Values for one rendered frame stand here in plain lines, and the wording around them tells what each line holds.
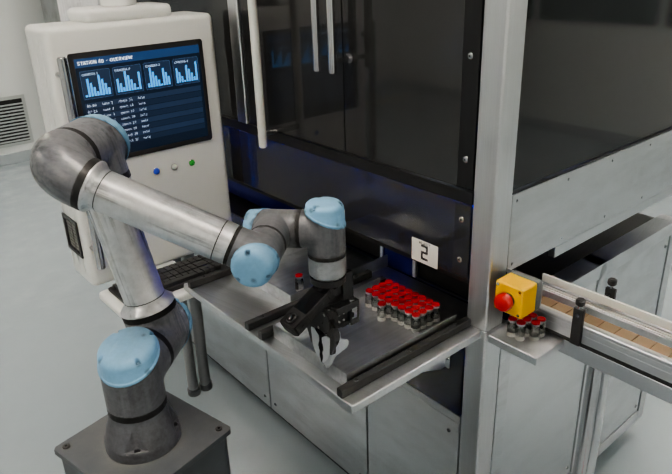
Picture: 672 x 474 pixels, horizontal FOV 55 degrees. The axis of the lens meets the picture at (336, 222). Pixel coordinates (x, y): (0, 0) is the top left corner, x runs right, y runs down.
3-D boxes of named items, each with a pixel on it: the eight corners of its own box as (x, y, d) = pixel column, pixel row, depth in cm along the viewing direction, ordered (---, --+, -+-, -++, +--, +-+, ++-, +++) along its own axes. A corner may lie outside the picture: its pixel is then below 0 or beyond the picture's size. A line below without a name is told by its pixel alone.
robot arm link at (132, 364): (93, 416, 124) (81, 358, 119) (124, 374, 136) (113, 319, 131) (153, 421, 122) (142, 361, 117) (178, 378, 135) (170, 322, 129)
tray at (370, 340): (379, 288, 169) (379, 276, 168) (455, 327, 151) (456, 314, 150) (273, 336, 150) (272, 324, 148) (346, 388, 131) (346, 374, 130)
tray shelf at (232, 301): (319, 239, 204) (319, 234, 204) (501, 325, 155) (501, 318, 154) (183, 289, 176) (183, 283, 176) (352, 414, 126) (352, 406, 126)
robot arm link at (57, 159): (6, 134, 104) (283, 251, 106) (43, 118, 114) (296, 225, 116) (-5, 195, 109) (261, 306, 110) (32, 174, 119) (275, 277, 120)
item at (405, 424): (304, 259, 388) (296, 116, 354) (638, 434, 241) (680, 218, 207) (149, 319, 329) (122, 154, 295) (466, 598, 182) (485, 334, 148)
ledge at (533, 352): (523, 319, 157) (523, 313, 156) (571, 341, 147) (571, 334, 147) (487, 341, 148) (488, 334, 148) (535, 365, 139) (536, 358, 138)
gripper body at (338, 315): (360, 324, 132) (359, 272, 127) (328, 340, 127) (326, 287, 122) (336, 310, 137) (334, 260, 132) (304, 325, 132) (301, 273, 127)
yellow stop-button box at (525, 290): (512, 297, 147) (515, 269, 145) (539, 308, 142) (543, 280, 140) (492, 308, 143) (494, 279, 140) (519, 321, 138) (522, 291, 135)
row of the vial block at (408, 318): (369, 302, 162) (369, 286, 161) (422, 331, 150) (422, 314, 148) (363, 305, 161) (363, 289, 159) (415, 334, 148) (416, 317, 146)
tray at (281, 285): (329, 238, 200) (328, 228, 199) (387, 265, 182) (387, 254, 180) (236, 273, 180) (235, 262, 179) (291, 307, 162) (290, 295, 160)
